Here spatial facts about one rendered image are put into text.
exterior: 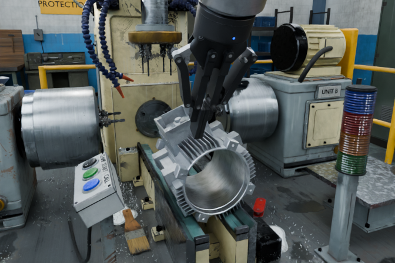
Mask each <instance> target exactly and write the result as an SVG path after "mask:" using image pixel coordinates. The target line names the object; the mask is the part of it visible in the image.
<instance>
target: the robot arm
mask: <svg viewBox="0 0 395 263"><path fill-rule="evenodd" d="M266 2H267V0H199V1H198V5H197V11H196V18H195V24H194V30H193V33H192V36H191V37H190V38H189V40H188V44H187V45H186V46H184V47H182V48H180V49H178V48H177V47H174V48H172V49H171V50H170V52H171V54H172V57H173V60H174V61H175V63H176V65H177V70H178V79H179V89H180V96H181V99H182V102H183V104H184V107H185V108H190V109H189V114H188V115H189V118H190V121H191V123H190V130H191V132H192V135H193V138H194V139H202V138H203V134H204V131H205V127H206V123H207V121H210V120H211V119H212V116H213V112H216V111H218V108H217V105H219V104H221V105H226V104H227V103H228V101H229V100H230V98H231V97H232V95H233V93H234V92H235V90H236V88H237V87H238V85H239V83H240V82H241V80H242V79H243V77H244V75H245V73H246V72H247V70H248V68H250V67H251V66H252V65H253V64H254V63H255V62H256V61H257V60H258V57H257V55H256V54H255V52H254V51H253V49H252V48H251V47H247V39H248V38H249V36H250V33H251V30H252V26H253V23H254V21H255V17H256V15H257V14H259V13H261V11H263V10H264V8H265V5H266ZM191 53H192V54H193V55H194V57H195V59H196V60H197V70H196V75H195V81H194V84H193V89H192V94H191V92H190V80H189V69H188V66H187V64H189V61H190V54H191ZM232 63H233V65H232V66H231V68H230V65H231V64H232ZM229 69H230V70H229ZM209 76H210V81H209ZM208 81H209V85H208V89H207V93H206V88H207V84H208ZM205 93H206V99H205V98H204V97H205Z"/></svg>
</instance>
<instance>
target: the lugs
mask: <svg viewBox="0 0 395 263"><path fill-rule="evenodd" d="M238 144H239V142H237V141H236V140H234V139H231V138H228V137H226V138H225V140H224V142H223V145H224V146H225V147H226V148H227V149H231V150H234V151H236V149H237V147H238ZM155 147H156V148H157V149H158V150H161V149H164V148H165V143H164V141H163V140H162V139H158V140H157V143H156V146H155ZM187 172H188V169H187V168H186V166H184V165H181V164H177V165H176V168H175V170H174V173H173V175H174V176H175V177H176V178H178V179H181V180H185V177H186V174H187ZM254 189H255V185H254V184H253V183H251V182H249V186H248V188H247V191H246V193H245V194H247V195H252V194H253V191H254ZM195 218H196V220H197V221H198V222H205V223H207V221H208V219H209V215H204V214H199V213H197V212H196V213H195Z"/></svg>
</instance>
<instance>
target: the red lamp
mask: <svg viewBox="0 0 395 263"><path fill-rule="evenodd" d="M373 117H374V113H373V114H354V113H348V112H345V111H344V110H343V114H342V122H341V129H340V130H341V131H342V132H344V133H347V134H352V135H357V136H366V135H370V134H371V131H372V126H373V125H372V124H373V119H374V118H373Z"/></svg>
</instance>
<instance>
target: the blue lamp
mask: <svg viewBox="0 0 395 263"><path fill-rule="evenodd" d="M376 98H377V92H373V93H362V92H352V91H349V90H347V89H346V90H345V97H344V104H343V105H344V106H343V110H344V111H345V112H348V113H354V114H373V113H374V111H375V109H374V108H375V105H376V104H375V103H376Z"/></svg>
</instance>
